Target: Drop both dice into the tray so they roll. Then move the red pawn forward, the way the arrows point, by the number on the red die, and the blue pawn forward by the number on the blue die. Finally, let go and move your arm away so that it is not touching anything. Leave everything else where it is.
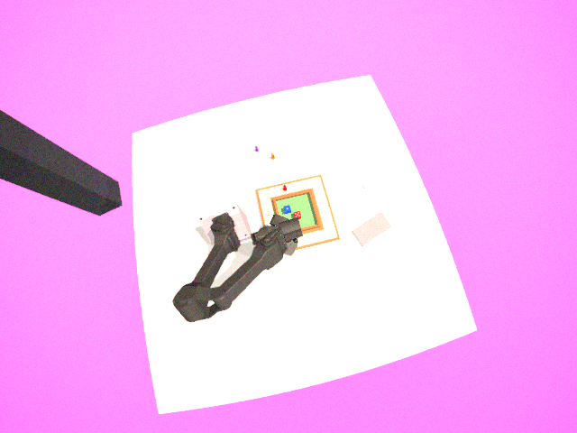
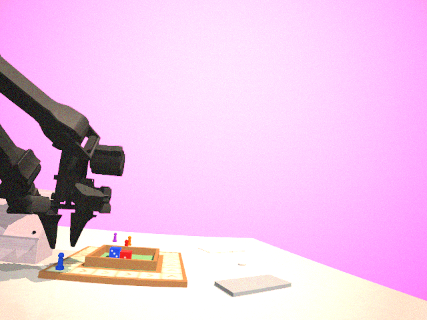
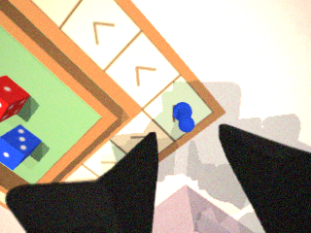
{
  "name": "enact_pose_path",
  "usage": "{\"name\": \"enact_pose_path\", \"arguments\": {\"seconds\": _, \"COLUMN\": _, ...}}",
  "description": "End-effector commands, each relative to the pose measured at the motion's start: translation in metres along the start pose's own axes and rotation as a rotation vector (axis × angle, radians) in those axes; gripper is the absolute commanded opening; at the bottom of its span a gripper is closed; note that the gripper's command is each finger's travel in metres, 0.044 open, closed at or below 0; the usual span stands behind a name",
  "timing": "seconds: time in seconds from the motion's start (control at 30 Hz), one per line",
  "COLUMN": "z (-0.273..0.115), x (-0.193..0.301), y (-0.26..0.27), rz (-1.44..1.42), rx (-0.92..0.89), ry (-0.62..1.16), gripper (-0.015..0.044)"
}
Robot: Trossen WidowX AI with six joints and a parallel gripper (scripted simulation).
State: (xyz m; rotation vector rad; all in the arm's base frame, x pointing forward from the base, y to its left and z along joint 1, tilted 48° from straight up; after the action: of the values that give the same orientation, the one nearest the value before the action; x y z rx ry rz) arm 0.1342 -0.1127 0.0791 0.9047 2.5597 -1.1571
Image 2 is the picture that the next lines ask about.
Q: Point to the beige flat rectangular slab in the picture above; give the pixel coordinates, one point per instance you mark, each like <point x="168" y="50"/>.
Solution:
<point x="251" y="285"/>

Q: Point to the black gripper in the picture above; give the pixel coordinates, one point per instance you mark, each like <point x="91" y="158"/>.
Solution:
<point x="47" y="210"/>

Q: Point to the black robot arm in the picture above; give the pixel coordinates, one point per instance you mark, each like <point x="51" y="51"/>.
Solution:
<point x="66" y="128"/>

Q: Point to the blue die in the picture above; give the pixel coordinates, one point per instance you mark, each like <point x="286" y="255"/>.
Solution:
<point x="115" y="252"/>

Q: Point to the blue pawn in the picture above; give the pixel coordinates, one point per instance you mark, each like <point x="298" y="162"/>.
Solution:
<point x="60" y="261"/>

